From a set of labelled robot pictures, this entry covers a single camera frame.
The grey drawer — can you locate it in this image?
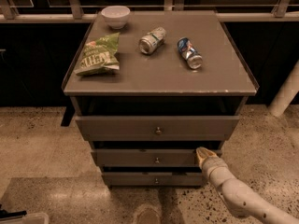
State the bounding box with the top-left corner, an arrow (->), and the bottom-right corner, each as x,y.
92,149 -> 199,167
102,172 -> 206,187
76,116 -> 239,141

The grey three-drawer cabinet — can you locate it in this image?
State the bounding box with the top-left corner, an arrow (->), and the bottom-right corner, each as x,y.
61,10 -> 260,189

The grey bottom drawer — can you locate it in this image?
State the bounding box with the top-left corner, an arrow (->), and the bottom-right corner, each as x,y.
102,172 -> 206,187

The grey top drawer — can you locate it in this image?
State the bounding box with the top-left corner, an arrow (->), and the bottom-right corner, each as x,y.
76,116 -> 239,141

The blue pepsi can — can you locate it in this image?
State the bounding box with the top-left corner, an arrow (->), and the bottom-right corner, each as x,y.
178,37 -> 203,70

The white pole at right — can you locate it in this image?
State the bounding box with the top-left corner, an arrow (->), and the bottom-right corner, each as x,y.
269,60 -> 299,117

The silver green soda can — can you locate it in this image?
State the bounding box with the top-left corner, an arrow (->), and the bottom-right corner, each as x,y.
139,27 -> 166,55

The green chip bag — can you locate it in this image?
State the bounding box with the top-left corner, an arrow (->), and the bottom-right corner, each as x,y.
75,33 -> 120,76

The white ceramic bowl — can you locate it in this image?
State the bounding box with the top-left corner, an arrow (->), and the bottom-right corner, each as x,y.
101,6 -> 131,29

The white plastic bin corner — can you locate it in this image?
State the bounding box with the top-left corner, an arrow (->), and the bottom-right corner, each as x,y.
0,213 -> 50,224

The metal window railing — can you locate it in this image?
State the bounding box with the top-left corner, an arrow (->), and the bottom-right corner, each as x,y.
0,0 -> 299,23

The black object at bottom left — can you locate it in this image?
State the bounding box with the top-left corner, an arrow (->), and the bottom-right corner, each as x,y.
0,204 -> 27,219

